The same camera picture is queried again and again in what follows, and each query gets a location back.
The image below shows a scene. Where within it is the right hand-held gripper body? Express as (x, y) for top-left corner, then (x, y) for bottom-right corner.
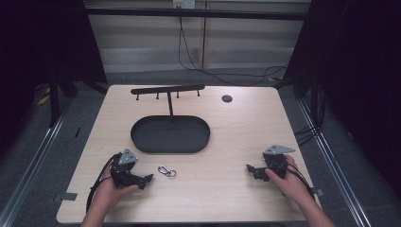
(262, 144), (296, 180)

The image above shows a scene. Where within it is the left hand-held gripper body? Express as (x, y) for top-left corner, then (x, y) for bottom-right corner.
(110, 148), (147, 190)

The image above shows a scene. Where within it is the silver carabiner keyring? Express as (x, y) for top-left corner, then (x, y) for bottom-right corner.
(157, 165), (178, 179)

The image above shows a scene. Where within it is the black key rack with tray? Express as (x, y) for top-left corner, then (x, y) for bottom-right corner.
(130, 83), (212, 155)

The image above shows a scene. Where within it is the person's left hand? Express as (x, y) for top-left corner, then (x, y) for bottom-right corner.
(94, 162), (140, 213)

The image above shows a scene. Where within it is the person's right hand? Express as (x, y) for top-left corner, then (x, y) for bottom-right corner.
(264, 153), (312, 206)

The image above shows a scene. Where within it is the black metal stand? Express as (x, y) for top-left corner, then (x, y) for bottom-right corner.
(46, 70), (63, 129)

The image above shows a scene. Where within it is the yellow strip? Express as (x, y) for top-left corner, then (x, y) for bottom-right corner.
(36, 94), (51, 107)

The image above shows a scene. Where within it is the black curtain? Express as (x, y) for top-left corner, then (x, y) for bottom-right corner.
(277, 0), (401, 193)
(0, 0), (109, 159)

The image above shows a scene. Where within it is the black horizontal bar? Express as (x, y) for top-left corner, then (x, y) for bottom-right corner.
(84, 7), (312, 22)

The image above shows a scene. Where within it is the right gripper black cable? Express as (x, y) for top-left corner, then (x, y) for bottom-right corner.
(284, 166), (316, 201)

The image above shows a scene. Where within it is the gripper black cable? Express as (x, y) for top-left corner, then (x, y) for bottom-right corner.
(284, 166), (316, 201)
(85, 152), (123, 214)

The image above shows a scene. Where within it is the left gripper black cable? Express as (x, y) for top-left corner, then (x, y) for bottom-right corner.
(85, 152), (123, 214)

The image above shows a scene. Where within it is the bundle of black floor cables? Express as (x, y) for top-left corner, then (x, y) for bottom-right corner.
(293, 84), (327, 147)

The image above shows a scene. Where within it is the metal floor rail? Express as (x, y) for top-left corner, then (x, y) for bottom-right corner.
(297, 97), (374, 227)
(0, 102), (74, 227)

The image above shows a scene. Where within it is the black wall cable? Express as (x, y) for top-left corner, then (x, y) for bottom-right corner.
(177, 7), (291, 88)

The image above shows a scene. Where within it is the white wall socket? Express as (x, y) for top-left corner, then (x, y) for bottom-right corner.
(172, 0), (197, 9)

